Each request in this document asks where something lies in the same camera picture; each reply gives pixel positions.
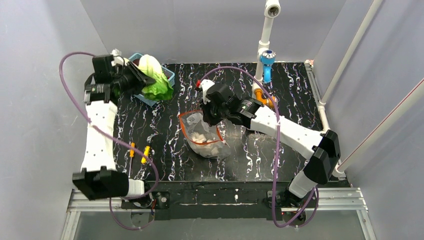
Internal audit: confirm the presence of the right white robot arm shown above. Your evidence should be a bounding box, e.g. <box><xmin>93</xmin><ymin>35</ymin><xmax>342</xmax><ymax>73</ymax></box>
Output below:
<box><xmin>196</xmin><ymin>79</ymin><xmax>340</xmax><ymax>201</ymax></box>

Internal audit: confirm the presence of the aluminium rail frame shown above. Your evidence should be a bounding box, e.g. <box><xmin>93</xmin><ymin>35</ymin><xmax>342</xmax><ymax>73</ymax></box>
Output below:
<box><xmin>60</xmin><ymin>187</ymin><xmax>376</xmax><ymax>240</ymax></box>

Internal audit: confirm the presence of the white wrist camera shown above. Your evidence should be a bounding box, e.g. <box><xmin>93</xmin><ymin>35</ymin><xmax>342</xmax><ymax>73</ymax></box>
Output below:
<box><xmin>196</xmin><ymin>79</ymin><xmax>215</xmax><ymax>105</ymax></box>
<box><xmin>110</xmin><ymin>48</ymin><xmax>129</xmax><ymax>67</ymax></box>

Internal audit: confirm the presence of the white toy dumpling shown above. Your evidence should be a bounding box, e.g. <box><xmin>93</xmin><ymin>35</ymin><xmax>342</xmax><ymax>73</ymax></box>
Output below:
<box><xmin>189</xmin><ymin>132</ymin><xmax>222</xmax><ymax>158</ymax></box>

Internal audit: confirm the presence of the white pvc pipe frame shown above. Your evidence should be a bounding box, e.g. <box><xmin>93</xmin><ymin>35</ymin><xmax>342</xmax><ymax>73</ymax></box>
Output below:
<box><xmin>251</xmin><ymin>0</ymin><xmax>424</xmax><ymax>180</ymax></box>

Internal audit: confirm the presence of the clear zip bag orange zipper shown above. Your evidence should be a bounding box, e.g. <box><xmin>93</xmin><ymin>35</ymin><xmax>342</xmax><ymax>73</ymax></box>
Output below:
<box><xmin>178</xmin><ymin>110</ymin><xmax>231</xmax><ymax>160</ymax></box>

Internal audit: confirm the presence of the blue pipe fitting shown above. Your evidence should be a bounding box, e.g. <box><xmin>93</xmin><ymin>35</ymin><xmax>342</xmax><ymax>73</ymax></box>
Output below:
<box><xmin>259</xmin><ymin>49</ymin><xmax>276</xmax><ymax>84</ymax></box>

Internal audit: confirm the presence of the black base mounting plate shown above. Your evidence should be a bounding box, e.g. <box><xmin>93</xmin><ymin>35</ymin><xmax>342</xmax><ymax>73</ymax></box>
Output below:
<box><xmin>121</xmin><ymin>181</ymin><xmax>272</xmax><ymax>221</ymax></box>

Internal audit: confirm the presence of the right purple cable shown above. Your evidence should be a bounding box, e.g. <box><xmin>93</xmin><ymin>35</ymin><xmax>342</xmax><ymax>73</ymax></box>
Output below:
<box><xmin>198</xmin><ymin>66</ymin><xmax>321</xmax><ymax>229</ymax></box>

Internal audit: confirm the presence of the purple cable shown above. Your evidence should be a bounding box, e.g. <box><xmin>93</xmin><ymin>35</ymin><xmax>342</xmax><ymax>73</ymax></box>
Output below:
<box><xmin>58</xmin><ymin>51</ymin><xmax>161</xmax><ymax>231</ymax></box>
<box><xmin>198</xmin><ymin>66</ymin><xmax>321</xmax><ymax>229</ymax></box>

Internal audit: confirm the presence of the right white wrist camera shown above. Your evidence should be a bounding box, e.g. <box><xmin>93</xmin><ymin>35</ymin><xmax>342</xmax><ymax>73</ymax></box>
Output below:
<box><xmin>196</xmin><ymin>79</ymin><xmax>215</xmax><ymax>105</ymax></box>

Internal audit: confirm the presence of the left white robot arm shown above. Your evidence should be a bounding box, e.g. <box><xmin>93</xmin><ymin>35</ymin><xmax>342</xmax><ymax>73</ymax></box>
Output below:
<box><xmin>72</xmin><ymin>62</ymin><xmax>153</xmax><ymax>200</ymax></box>

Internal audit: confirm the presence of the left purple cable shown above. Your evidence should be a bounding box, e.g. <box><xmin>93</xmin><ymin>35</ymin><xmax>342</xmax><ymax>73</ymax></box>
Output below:
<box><xmin>58</xmin><ymin>51</ymin><xmax>161</xmax><ymax>231</ymax></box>

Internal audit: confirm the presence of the orange pipe fitting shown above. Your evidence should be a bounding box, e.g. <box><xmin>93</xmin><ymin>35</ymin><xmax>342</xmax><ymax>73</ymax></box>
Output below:
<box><xmin>253</xmin><ymin>88</ymin><xmax>277</xmax><ymax>109</ymax></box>

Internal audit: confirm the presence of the green lettuce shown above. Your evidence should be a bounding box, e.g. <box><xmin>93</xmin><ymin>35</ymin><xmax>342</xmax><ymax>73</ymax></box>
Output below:
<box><xmin>138</xmin><ymin>54</ymin><xmax>174</xmax><ymax>101</ymax></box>

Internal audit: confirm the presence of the blue plastic basket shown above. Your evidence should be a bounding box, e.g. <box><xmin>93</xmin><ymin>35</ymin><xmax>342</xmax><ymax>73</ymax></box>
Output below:
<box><xmin>129</xmin><ymin>52</ymin><xmax>175</xmax><ymax>107</ymax></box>

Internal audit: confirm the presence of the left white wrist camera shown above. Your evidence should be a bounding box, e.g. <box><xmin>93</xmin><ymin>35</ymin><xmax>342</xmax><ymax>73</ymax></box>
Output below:
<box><xmin>110</xmin><ymin>48</ymin><xmax>129</xmax><ymax>67</ymax></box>

